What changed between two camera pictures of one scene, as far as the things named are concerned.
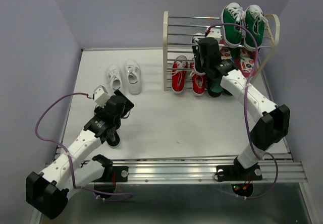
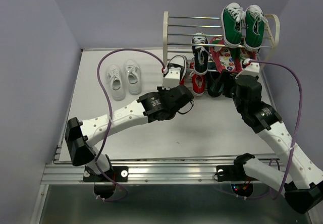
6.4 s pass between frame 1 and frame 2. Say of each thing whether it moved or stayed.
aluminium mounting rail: stayed
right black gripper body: moved
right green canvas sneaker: stayed
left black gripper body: moved
